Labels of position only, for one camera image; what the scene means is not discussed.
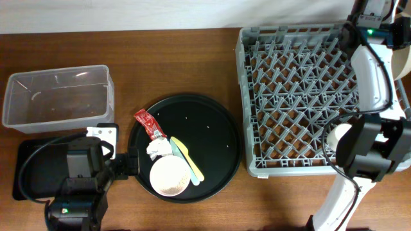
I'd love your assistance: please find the cream shallow bowl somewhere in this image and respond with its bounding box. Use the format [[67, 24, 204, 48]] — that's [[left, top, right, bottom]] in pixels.
[[391, 12, 410, 80]]

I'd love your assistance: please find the pink bowl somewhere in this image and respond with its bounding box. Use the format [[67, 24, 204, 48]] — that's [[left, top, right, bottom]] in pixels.
[[150, 155, 190, 197]]

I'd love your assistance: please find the white cup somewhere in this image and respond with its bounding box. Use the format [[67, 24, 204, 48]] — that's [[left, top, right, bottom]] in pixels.
[[326, 123, 352, 151]]

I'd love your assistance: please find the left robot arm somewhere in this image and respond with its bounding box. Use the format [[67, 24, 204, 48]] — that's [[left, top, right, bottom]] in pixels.
[[12, 129, 132, 230]]

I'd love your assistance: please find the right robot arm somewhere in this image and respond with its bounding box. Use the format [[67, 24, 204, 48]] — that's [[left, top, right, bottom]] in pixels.
[[305, 0, 410, 230]]

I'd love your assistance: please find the grey dishwasher rack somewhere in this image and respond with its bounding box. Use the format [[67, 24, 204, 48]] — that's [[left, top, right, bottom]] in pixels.
[[235, 22, 411, 178]]

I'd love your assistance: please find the crumpled white napkin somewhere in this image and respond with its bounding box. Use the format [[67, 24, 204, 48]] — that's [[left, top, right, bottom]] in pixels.
[[146, 137, 173, 160]]

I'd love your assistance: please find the red sauce packet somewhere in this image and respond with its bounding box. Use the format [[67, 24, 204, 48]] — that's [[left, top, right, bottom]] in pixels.
[[134, 109, 167, 141]]

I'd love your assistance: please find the light green plastic knife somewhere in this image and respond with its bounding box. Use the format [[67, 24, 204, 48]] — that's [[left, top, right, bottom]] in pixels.
[[170, 138, 201, 186]]

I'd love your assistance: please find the yellow plastic knife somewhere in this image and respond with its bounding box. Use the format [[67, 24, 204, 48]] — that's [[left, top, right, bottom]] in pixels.
[[171, 137, 205, 182]]

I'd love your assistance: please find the black rectangular tray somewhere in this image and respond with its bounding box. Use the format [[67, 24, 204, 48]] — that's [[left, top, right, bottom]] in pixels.
[[12, 139, 69, 201]]

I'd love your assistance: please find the clear plastic bin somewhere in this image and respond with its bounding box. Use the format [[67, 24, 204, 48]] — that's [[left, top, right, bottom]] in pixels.
[[2, 65, 115, 133]]

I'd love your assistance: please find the round black serving tray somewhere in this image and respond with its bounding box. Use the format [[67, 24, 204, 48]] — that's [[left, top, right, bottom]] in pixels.
[[128, 94, 243, 203]]

